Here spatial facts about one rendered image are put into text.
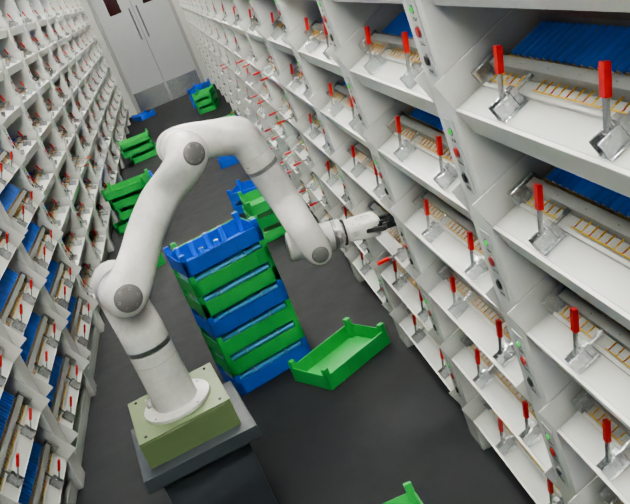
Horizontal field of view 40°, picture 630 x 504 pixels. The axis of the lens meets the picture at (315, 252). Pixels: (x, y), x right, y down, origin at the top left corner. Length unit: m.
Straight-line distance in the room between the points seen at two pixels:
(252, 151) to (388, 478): 0.94
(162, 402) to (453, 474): 0.78
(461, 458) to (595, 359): 1.12
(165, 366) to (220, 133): 0.62
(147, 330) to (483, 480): 0.93
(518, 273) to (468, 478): 1.00
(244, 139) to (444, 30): 1.06
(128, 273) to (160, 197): 0.21
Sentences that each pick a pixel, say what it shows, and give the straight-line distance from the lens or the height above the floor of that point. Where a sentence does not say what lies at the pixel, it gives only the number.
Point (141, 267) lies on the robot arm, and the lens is 2.17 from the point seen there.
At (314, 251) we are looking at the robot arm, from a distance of 2.28.
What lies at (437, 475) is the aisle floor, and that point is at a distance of 2.33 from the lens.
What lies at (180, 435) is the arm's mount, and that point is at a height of 0.33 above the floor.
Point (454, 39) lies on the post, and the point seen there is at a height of 1.15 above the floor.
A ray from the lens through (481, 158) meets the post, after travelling 1.31.
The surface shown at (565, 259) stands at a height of 0.87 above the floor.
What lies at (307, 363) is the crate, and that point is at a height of 0.03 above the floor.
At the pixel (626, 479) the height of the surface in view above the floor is 0.49.
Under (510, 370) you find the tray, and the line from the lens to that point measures 1.70.
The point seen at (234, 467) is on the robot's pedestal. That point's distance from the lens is 2.36.
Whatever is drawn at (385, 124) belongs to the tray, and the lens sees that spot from 1.99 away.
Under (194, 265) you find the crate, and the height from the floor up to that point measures 0.51.
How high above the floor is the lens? 1.36
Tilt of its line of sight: 19 degrees down
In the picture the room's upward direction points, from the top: 22 degrees counter-clockwise
